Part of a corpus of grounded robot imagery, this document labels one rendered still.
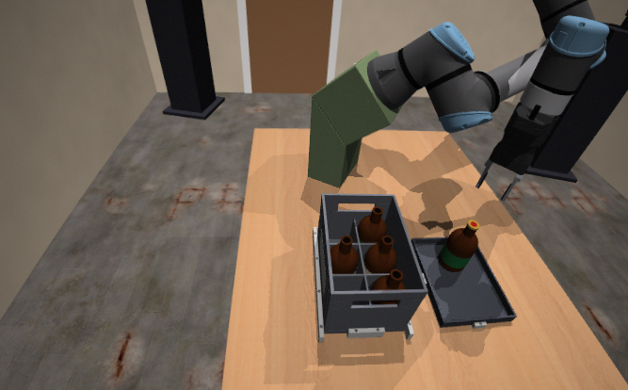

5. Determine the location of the brown glass bottle with green label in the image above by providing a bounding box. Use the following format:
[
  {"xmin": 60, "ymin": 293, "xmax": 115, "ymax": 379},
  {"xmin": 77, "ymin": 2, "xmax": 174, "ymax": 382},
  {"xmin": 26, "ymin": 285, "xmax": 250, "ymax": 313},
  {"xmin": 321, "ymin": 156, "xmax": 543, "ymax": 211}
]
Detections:
[{"xmin": 439, "ymin": 220, "xmax": 480, "ymax": 271}]

